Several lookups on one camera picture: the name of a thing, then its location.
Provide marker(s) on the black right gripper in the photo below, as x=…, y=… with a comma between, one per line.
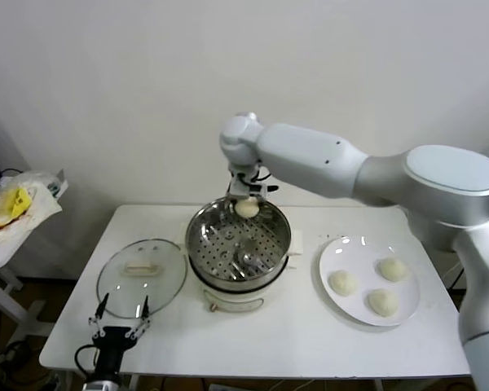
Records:
x=258, y=189

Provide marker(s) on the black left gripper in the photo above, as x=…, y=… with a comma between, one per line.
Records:
x=112, y=350

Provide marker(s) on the white steamed baozi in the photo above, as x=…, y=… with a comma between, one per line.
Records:
x=342, y=283
x=383, y=302
x=246, y=208
x=392, y=269

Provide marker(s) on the round glass pot lid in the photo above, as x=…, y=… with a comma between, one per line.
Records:
x=146, y=252

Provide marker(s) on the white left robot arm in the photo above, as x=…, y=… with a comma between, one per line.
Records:
x=102, y=386

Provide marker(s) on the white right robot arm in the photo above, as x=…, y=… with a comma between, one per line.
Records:
x=309, y=159

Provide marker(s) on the stainless steel steamer basket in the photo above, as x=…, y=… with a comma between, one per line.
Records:
x=228, y=240

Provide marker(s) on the white electric cooking pot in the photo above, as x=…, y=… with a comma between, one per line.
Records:
x=232, y=299

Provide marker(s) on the white round plate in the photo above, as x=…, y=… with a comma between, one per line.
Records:
x=350, y=252

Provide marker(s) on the white floor power strip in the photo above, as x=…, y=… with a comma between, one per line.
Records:
x=9, y=355

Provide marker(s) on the clear plastic food bag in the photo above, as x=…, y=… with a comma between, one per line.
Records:
x=40, y=207

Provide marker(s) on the white side table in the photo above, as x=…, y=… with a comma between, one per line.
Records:
x=0, y=254

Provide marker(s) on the yellow packet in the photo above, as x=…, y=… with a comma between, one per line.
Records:
x=15, y=201

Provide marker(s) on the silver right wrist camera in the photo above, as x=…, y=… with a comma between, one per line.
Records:
x=238, y=185

